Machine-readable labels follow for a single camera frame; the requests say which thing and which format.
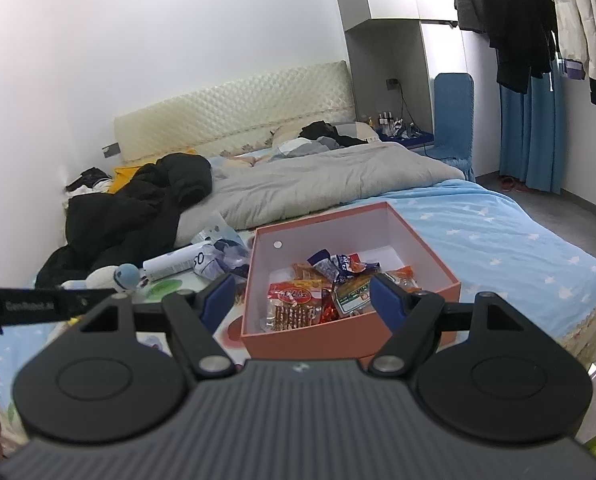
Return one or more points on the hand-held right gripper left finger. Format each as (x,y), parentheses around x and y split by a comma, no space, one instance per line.
(218,300)

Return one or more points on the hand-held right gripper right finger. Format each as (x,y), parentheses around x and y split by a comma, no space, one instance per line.
(385,300)

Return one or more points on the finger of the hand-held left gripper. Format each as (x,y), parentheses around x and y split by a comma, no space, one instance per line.
(98,297)

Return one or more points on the green white snack packet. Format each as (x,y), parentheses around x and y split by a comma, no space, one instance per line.
(355,300)

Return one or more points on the blue white snack packet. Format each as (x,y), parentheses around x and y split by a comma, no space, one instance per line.
(345,265)

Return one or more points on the red shiny snack packet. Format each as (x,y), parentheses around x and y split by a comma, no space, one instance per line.
(329,310)

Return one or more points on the red packet white label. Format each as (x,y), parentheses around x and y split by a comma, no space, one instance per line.
(290,294)

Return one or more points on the brown pretzel clear packet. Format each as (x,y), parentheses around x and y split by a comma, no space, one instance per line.
(290,317)

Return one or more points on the orange clear snack packet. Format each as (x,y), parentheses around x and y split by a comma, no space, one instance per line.
(308,272)

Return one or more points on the orange cardboard box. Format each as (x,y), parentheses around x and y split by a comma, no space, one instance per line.
(328,230)

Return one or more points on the white blue plush toy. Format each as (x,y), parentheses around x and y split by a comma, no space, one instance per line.
(123,275)

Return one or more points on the crumpled plastic bag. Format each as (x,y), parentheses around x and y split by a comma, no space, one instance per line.
(228,260)

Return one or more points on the white cylinder bottle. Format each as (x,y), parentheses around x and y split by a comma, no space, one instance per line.
(173,262)

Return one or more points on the black jacket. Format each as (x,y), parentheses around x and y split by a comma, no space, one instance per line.
(118,220)

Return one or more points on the black white clothes pile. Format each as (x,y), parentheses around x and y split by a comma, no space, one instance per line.
(85,182)

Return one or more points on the yellow cloth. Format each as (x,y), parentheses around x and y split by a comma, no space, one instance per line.
(123,180)

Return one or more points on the blue star bedsheet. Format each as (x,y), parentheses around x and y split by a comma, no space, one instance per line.
(502,245)

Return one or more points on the grey quilt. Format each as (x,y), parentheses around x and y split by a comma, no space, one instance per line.
(328,180)

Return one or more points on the nightstand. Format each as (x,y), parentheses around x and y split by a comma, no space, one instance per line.
(407,139)

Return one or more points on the grey blue clothes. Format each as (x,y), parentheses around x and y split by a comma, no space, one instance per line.
(298,149)

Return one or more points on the red shoes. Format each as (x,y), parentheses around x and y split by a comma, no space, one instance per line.
(515,185)

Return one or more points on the group of small bottles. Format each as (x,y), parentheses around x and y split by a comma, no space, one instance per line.
(387,120)

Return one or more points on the cream padded headboard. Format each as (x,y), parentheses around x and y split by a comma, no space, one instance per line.
(228,105)

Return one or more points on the blue covered chair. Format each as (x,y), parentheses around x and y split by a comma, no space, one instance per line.
(452,110)

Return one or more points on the blue curtain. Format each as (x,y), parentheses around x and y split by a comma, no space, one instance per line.
(532,135)

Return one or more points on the grey tall cabinet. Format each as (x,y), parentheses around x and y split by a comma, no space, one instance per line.
(387,50)

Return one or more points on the black hanging coat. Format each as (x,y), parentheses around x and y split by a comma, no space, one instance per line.
(517,20)

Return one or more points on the grey wall socket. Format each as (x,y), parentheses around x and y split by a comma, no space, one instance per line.
(111,150)

